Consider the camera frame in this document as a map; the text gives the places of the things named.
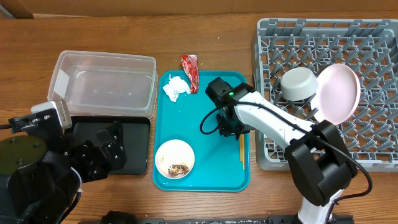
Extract wooden chopstick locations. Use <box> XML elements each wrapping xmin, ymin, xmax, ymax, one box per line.
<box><xmin>239</xmin><ymin>134</ymin><xmax>245</xmax><ymax>170</ymax></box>
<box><xmin>239</xmin><ymin>134</ymin><xmax>244</xmax><ymax>162</ymax></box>

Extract white napkin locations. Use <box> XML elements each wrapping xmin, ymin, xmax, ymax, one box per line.
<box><xmin>163</xmin><ymin>75</ymin><xmax>191</xmax><ymax>103</ymax></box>

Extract red snack wrapper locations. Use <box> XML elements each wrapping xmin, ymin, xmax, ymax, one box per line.
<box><xmin>180</xmin><ymin>55</ymin><xmax>200</xmax><ymax>93</ymax></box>

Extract pink round plate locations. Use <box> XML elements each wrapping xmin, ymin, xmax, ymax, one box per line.
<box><xmin>310</xmin><ymin>63</ymin><xmax>361</xmax><ymax>125</ymax></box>

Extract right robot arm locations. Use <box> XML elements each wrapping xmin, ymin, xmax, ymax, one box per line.
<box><xmin>205</xmin><ymin>77</ymin><xmax>358</xmax><ymax>223</ymax></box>

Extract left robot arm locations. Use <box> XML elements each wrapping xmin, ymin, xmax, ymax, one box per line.
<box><xmin>1</xmin><ymin>115</ymin><xmax>126</xmax><ymax>223</ymax></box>

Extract grey dishwasher rack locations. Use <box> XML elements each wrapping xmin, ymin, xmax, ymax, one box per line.
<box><xmin>252</xmin><ymin>18</ymin><xmax>397</xmax><ymax>172</ymax></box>

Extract teal serving tray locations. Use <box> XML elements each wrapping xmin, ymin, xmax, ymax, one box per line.
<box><xmin>152</xmin><ymin>70</ymin><xmax>250</xmax><ymax>192</ymax></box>

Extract black plastic tray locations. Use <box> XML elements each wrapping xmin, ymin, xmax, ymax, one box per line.
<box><xmin>65</xmin><ymin>116</ymin><xmax>150</xmax><ymax>175</ymax></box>

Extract pink bowl with food scraps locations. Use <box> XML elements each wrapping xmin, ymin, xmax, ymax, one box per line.
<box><xmin>154</xmin><ymin>139</ymin><xmax>195</xmax><ymax>179</ymax></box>

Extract food scraps in bowl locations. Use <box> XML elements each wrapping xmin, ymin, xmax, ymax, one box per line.
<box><xmin>168</xmin><ymin>164</ymin><xmax>190</xmax><ymax>177</ymax></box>

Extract clear plastic storage bin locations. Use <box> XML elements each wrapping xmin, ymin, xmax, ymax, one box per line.
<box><xmin>47</xmin><ymin>50</ymin><xmax>158</xmax><ymax>118</ymax></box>

